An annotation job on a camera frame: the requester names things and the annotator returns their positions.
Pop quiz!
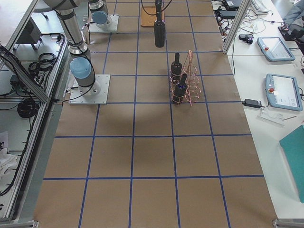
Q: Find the blue teach pendant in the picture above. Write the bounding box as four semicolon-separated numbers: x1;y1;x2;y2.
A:
265;74;303;111
257;37;295;62

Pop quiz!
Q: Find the black power adapter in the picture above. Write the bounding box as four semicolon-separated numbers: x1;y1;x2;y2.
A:
242;99;262;108

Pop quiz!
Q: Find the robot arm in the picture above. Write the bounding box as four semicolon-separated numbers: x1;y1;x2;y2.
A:
43;0;168;96
88;0;112;28

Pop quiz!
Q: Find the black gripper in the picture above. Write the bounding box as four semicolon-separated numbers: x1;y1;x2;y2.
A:
155;0;162;7

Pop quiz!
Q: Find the black wine bottle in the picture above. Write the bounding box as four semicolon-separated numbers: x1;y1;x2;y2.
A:
172;73;188;105
153;4;165;48
171;52;182;75

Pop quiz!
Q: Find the copper wire bottle basket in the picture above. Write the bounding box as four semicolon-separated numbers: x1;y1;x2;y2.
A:
169;50;201;105

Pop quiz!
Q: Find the blue teach pendant far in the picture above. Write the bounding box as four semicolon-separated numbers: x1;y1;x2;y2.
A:
257;37;295;62

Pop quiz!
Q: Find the wooden tray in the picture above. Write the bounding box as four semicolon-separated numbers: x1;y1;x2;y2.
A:
140;6;157;28

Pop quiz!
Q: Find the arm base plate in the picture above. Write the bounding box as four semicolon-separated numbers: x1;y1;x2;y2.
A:
89;13;119;33
68;74;110;105

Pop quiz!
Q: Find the aluminium frame post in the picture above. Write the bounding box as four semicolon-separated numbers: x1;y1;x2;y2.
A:
222;0;251;54

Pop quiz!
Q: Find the blue teach pendant near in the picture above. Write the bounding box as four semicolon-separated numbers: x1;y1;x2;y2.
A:
265;74;303;111

